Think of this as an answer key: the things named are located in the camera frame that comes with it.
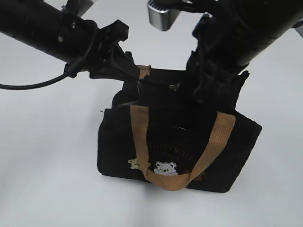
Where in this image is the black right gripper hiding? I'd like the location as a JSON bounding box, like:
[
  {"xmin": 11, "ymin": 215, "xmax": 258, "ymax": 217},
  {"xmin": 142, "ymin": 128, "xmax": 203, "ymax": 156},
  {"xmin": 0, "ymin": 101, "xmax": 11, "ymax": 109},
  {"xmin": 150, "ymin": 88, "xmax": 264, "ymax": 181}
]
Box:
[{"xmin": 184, "ymin": 14, "xmax": 239, "ymax": 104}]

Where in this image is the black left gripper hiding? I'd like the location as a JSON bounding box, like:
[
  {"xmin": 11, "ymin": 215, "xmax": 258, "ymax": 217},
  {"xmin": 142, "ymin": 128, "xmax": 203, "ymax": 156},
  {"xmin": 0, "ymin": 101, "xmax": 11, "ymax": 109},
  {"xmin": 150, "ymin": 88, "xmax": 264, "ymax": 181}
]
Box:
[{"xmin": 89, "ymin": 19, "xmax": 140, "ymax": 81}]

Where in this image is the black canvas tote bag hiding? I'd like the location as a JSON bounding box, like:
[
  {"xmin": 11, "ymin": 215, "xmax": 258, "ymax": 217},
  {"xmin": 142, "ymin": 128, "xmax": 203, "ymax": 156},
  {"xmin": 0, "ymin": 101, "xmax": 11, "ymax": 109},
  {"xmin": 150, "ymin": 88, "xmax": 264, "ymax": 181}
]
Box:
[{"xmin": 97, "ymin": 65, "xmax": 262, "ymax": 193}]

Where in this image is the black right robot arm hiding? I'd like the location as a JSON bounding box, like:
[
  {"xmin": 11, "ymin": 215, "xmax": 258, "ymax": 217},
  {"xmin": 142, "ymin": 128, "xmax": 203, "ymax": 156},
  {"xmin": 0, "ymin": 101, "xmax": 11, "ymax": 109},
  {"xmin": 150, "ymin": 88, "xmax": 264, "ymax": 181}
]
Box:
[{"xmin": 187, "ymin": 0, "xmax": 303, "ymax": 103}]

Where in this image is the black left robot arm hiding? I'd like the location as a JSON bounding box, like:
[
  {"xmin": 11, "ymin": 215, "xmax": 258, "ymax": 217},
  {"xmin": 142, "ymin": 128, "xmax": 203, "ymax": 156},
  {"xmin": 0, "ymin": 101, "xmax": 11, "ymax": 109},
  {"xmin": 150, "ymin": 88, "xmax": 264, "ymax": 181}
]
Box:
[{"xmin": 0, "ymin": 0, "xmax": 140, "ymax": 81}]

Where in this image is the black cable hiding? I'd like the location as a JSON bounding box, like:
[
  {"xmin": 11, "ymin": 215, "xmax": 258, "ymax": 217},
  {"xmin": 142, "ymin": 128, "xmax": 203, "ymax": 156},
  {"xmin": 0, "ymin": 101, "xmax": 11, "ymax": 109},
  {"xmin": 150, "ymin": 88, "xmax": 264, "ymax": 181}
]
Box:
[{"xmin": 0, "ymin": 21, "xmax": 99, "ymax": 90}]

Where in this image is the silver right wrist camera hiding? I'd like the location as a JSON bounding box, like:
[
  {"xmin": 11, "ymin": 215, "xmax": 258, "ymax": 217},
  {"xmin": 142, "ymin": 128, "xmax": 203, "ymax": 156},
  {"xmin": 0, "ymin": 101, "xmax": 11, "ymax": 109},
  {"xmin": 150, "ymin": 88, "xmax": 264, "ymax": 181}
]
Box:
[{"xmin": 147, "ymin": 0, "xmax": 183, "ymax": 31}]

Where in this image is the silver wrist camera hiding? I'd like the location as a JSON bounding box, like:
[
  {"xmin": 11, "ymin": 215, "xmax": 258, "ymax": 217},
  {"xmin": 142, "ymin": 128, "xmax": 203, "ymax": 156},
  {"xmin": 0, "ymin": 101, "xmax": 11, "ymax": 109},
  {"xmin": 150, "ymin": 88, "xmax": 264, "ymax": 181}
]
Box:
[
  {"xmin": 147, "ymin": 0, "xmax": 183, "ymax": 31},
  {"xmin": 62, "ymin": 0, "xmax": 97, "ymax": 17}
]

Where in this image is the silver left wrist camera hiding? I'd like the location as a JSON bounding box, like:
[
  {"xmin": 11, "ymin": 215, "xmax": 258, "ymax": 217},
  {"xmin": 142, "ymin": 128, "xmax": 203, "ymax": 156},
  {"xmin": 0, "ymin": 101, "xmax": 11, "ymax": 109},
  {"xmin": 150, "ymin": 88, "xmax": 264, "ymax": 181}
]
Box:
[{"xmin": 62, "ymin": 0, "xmax": 97, "ymax": 17}]

